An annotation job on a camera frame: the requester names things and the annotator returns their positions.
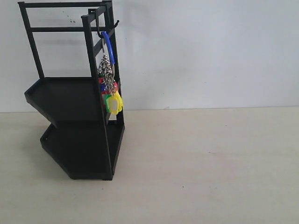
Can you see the black metal shelf rack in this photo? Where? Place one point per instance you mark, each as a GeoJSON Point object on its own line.
{"type": "Point", "coordinates": [82, 138]}

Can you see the black metal S hook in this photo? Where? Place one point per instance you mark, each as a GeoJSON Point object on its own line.
{"type": "Point", "coordinates": [109, 20]}

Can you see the colourful key tag bunch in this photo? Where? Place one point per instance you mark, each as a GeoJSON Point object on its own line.
{"type": "Point", "coordinates": [106, 73]}

